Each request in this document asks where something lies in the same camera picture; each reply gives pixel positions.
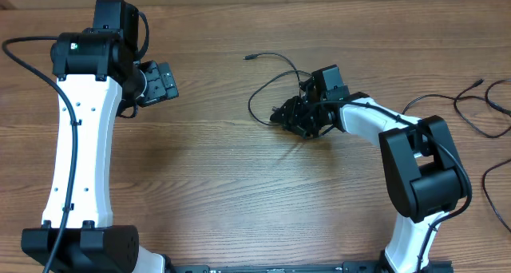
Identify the black USB cable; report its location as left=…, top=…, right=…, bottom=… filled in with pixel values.
left=243, top=52, right=312, bottom=127
left=401, top=77, right=511, bottom=140

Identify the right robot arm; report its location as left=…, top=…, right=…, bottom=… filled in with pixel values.
left=270, top=65, right=471, bottom=272

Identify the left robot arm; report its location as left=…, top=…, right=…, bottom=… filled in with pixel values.
left=21, top=0, right=178, bottom=272

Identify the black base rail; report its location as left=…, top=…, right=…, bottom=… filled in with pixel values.
left=171, top=259, right=454, bottom=273

